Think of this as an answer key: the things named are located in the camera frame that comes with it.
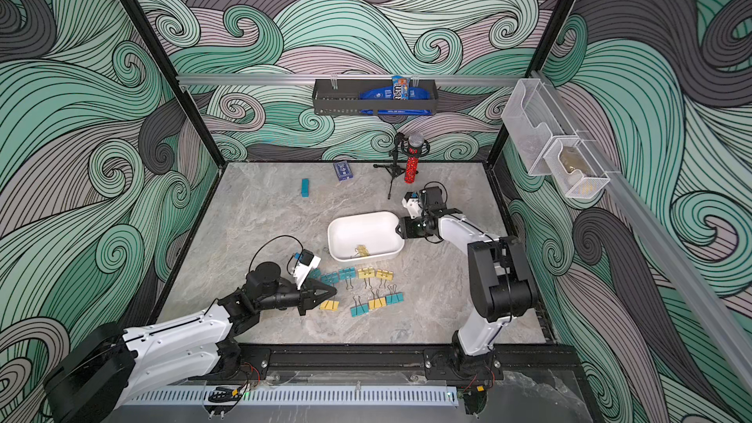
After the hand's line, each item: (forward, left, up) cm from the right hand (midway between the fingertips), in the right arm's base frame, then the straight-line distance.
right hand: (407, 229), depth 95 cm
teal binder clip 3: (-24, +16, -3) cm, 29 cm away
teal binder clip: (-16, +24, -2) cm, 29 cm away
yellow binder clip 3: (-15, +13, -1) cm, 20 cm away
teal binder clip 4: (-21, +5, -3) cm, 22 cm away
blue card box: (+30, +23, -3) cm, 38 cm away
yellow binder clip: (-6, +15, -3) cm, 17 cm away
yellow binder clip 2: (-25, +23, +4) cm, 34 cm away
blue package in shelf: (+32, +6, +31) cm, 45 cm away
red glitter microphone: (+19, -3, +20) cm, 28 cm away
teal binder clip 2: (-14, +19, -3) cm, 23 cm away
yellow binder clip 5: (-22, +10, -4) cm, 25 cm away
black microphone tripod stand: (+25, +2, +16) cm, 30 cm away
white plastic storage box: (0, +10, -2) cm, 10 cm away
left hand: (-23, +21, +7) cm, 32 cm away
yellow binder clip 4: (-14, +8, -3) cm, 17 cm away
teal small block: (+22, +38, -5) cm, 44 cm away
